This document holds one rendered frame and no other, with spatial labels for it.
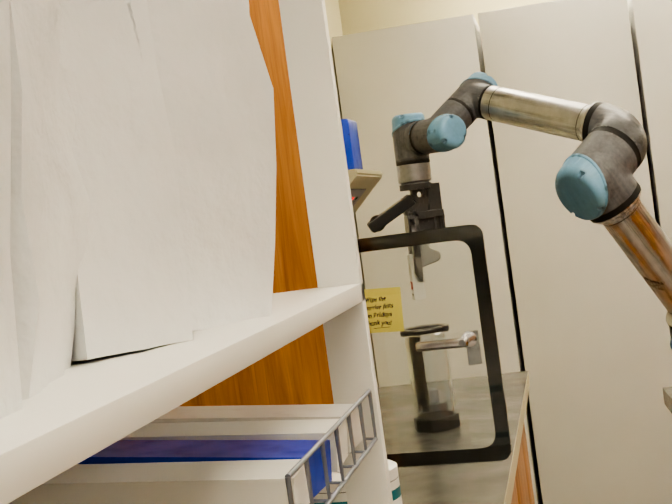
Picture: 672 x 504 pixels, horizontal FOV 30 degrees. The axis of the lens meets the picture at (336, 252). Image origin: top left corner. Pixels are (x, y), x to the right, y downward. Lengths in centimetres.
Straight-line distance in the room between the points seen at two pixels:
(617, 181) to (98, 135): 171
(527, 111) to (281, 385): 86
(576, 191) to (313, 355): 64
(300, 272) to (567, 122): 74
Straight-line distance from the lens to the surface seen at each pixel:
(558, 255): 525
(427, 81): 529
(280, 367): 213
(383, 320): 215
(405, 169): 274
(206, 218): 96
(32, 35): 71
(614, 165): 244
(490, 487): 219
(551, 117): 261
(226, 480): 96
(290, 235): 210
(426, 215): 274
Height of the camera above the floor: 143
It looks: 2 degrees down
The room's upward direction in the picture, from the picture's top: 8 degrees counter-clockwise
